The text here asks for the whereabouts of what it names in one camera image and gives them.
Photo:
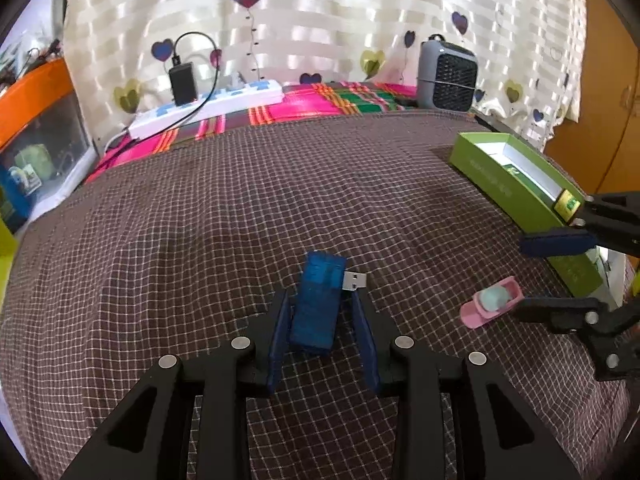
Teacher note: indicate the yellow green shoe box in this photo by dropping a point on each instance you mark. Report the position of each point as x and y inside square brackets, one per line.
[8, 249]

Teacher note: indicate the orange lid storage bin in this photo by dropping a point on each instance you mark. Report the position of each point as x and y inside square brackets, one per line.
[45, 150]

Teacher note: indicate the colourful plaid cloth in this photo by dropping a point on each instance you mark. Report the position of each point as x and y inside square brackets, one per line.
[301, 101]

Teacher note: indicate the heart pattern curtain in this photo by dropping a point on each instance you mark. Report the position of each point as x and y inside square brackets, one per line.
[529, 52]

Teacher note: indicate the black charger adapter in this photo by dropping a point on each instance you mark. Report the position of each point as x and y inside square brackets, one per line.
[182, 82]

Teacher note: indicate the blue usb stick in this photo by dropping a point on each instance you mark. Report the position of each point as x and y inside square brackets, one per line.
[318, 301]

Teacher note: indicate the white power strip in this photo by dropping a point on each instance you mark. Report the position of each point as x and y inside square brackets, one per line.
[222, 102]

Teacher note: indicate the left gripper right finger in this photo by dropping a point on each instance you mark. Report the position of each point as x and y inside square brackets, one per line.
[497, 435]

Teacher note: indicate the red cap medicine bottle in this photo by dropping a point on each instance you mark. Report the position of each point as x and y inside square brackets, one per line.
[566, 206]

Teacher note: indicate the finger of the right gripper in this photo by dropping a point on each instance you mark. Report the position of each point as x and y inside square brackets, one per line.
[560, 315]
[557, 243]

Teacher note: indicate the black smartphone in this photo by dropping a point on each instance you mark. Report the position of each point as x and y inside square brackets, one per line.
[491, 123]

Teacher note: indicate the pink clip back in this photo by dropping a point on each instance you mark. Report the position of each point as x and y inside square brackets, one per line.
[490, 303]

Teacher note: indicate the wooden wardrobe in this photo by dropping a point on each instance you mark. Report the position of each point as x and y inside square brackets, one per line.
[601, 151]

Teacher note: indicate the green white cardboard box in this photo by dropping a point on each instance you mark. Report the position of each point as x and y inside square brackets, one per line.
[525, 185]

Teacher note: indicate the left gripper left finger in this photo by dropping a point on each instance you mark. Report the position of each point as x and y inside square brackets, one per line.
[196, 404]

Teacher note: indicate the grey portable fan heater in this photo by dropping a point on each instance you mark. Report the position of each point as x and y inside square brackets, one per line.
[447, 76]

